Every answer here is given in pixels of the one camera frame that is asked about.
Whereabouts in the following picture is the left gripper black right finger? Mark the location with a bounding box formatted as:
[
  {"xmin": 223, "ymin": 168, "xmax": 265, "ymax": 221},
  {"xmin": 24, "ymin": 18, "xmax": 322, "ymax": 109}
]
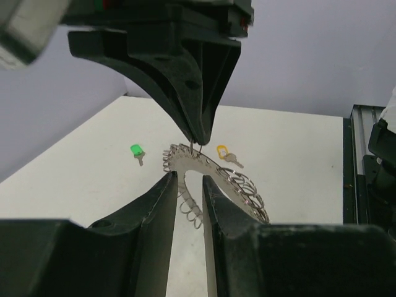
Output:
[{"xmin": 202, "ymin": 176, "xmax": 395, "ymax": 296}]

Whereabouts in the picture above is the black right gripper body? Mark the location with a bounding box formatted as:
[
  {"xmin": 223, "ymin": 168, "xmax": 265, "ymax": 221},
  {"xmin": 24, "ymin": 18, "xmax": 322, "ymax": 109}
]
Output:
[{"xmin": 61, "ymin": 1, "xmax": 254, "ymax": 38}]

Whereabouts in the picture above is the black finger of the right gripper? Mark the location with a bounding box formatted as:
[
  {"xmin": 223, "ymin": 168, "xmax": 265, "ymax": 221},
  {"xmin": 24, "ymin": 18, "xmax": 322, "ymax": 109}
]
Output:
[
  {"xmin": 197, "ymin": 40, "xmax": 241, "ymax": 142},
  {"xmin": 67, "ymin": 31, "xmax": 212, "ymax": 145}
]

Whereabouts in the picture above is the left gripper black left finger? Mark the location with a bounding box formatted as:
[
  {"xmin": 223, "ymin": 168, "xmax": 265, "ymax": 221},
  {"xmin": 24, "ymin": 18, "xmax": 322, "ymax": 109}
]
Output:
[{"xmin": 1, "ymin": 172, "xmax": 178, "ymax": 296}]

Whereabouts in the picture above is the yellow tag key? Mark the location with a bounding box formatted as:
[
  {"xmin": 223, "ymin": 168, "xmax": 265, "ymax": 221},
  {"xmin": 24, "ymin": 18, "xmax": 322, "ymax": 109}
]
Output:
[{"xmin": 217, "ymin": 145, "xmax": 244, "ymax": 168}]

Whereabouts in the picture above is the steel keyring disc with rings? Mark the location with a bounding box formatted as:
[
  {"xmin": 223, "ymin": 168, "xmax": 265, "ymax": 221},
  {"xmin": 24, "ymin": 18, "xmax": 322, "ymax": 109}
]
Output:
[{"xmin": 162, "ymin": 144, "xmax": 270, "ymax": 229}]

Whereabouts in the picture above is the green tag key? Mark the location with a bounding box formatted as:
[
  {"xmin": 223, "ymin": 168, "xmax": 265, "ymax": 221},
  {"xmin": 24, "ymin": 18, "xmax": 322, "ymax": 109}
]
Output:
[{"xmin": 130, "ymin": 144, "xmax": 145, "ymax": 166}]

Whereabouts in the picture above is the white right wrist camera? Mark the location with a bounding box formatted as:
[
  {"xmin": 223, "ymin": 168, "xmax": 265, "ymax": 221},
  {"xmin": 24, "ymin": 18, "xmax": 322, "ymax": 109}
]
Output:
[{"xmin": 1, "ymin": 0, "xmax": 71, "ymax": 70}]

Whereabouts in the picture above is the aluminium frame rail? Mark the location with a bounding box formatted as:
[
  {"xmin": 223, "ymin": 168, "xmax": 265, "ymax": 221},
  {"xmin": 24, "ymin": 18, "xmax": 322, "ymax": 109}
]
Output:
[{"xmin": 343, "ymin": 105, "xmax": 384, "ymax": 226}]

